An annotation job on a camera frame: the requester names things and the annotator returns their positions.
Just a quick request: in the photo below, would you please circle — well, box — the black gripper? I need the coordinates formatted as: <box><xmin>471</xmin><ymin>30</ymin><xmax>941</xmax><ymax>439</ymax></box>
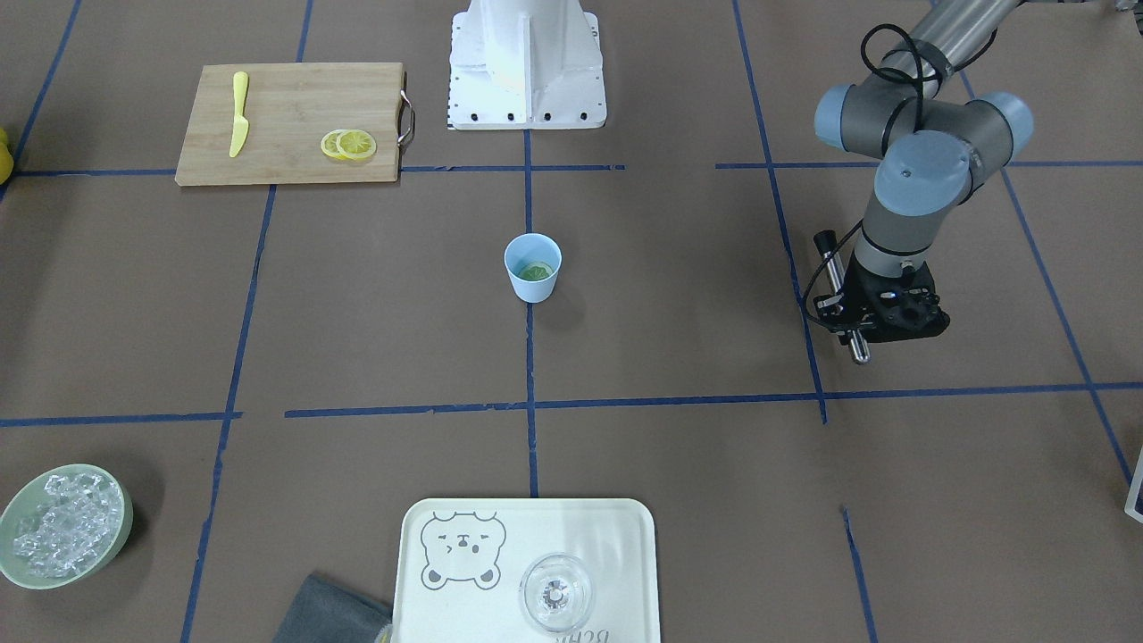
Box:
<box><xmin>813</xmin><ymin>263</ymin><xmax>940</xmax><ymax>346</ymax></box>

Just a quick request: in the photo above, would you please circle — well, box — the steel muddler black cap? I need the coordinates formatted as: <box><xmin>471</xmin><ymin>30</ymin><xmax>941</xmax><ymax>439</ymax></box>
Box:
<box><xmin>813</xmin><ymin>230</ymin><xmax>872</xmax><ymax>365</ymax></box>

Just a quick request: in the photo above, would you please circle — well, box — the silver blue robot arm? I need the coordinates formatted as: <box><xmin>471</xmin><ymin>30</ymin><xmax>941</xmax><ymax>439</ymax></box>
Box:
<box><xmin>804</xmin><ymin>1</ymin><xmax>1034</xmax><ymax>363</ymax></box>

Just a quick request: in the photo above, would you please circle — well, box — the light blue plastic cup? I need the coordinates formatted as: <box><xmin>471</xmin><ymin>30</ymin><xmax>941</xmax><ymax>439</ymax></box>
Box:
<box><xmin>504</xmin><ymin>233</ymin><xmax>563</xmax><ymax>304</ymax></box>

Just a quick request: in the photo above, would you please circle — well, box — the yellow lemon slice stack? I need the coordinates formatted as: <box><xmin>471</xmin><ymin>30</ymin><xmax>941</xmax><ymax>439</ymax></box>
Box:
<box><xmin>334</xmin><ymin>128</ymin><xmax>377</xmax><ymax>162</ymax></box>

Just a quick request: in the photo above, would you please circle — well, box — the whole yellow lemon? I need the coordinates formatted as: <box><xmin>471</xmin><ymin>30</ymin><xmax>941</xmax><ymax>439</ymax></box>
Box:
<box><xmin>0</xmin><ymin>128</ymin><xmax>15</xmax><ymax>186</ymax></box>

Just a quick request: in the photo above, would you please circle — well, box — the clear wine glass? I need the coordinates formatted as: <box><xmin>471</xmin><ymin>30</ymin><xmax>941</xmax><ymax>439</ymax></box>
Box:
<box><xmin>518</xmin><ymin>553</ymin><xmax>596</xmax><ymax>636</ymax></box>

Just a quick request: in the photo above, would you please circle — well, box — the cream bear tray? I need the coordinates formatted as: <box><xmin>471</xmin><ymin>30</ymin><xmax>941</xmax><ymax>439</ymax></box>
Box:
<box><xmin>389</xmin><ymin>499</ymin><xmax>662</xmax><ymax>642</ymax></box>

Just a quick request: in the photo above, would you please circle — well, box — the bamboo cutting board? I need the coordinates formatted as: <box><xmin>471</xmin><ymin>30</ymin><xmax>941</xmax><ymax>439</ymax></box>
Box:
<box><xmin>175</xmin><ymin>63</ymin><xmax>415</xmax><ymax>188</ymax></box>

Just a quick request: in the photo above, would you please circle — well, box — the grey folded cloth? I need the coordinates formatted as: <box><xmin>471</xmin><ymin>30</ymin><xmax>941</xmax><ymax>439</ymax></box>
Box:
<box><xmin>272</xmin><ymin>573</ymin><xmax>393</xmax><ymax>642</ymax></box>

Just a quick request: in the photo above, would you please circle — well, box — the yellow plastic knife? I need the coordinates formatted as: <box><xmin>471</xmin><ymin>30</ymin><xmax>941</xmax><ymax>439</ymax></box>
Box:
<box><xmin>227</xmin><ymin>71</ymin><xmax>250</xmax><ymax>158</ymax></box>

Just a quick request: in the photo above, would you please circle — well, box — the green bowl of ice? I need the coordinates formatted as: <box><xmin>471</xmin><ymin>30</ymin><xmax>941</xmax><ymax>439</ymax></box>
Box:
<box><xmin>1</xmin><ymin>463</ymin><xmax>134</xmax><ymax>590</ymax></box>

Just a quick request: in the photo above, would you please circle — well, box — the white wire cup rack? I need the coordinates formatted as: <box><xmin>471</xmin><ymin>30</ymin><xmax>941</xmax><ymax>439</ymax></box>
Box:
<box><xmin>1124</xmin><ymin>449</ymin><xmax>1143</xmax><ymax>524</ymax></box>

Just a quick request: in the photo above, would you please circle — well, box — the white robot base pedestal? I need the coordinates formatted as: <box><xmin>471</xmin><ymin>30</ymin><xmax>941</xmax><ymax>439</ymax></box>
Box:
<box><xmin>446</xmin><ymin>1</ymin><xmax>608</xmax><ymax>131</ymax></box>

